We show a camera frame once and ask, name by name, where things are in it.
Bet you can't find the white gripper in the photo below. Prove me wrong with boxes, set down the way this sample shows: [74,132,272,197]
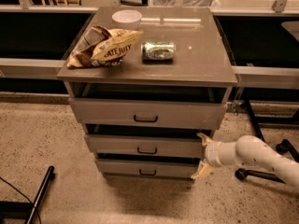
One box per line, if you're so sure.
[191,133,222,180]

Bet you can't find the grey drawer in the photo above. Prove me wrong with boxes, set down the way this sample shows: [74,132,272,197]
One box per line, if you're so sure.
[84,134,204,159]
[95,159,198,179]
[69,98,227,130]

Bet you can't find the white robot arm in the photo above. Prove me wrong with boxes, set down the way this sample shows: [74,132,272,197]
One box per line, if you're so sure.
[191,133,299,190]

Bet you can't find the grey drawer cabinet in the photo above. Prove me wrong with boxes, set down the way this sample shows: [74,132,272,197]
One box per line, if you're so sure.
[57,6,238,185]

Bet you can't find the grey bottom drawer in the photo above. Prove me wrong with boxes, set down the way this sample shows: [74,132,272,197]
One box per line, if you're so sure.
[95,159,198,179]

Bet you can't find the grey top drawer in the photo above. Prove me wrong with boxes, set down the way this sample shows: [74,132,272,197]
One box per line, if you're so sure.
[69,98,227,130]

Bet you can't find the black wheeled base legs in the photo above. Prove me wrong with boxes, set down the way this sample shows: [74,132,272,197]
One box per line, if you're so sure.
[235,100,299,183]

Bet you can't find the green soda can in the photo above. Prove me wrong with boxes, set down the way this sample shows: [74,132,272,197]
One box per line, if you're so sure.
[141,42,176,61]

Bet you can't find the yellow chip bag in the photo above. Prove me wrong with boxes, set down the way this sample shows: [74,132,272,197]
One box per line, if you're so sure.
[66,26,143,68]

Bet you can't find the black stand leg left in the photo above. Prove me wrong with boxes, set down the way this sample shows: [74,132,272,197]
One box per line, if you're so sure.
[24,166,55,224]

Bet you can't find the white bowl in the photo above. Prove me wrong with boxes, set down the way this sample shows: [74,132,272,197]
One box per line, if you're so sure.
[112,9,142,30]

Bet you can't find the metal railing frame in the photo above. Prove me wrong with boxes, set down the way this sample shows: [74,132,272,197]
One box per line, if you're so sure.
[0,0,299,89]

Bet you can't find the black cable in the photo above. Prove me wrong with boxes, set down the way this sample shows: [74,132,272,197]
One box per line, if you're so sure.
[0,175,42,224]

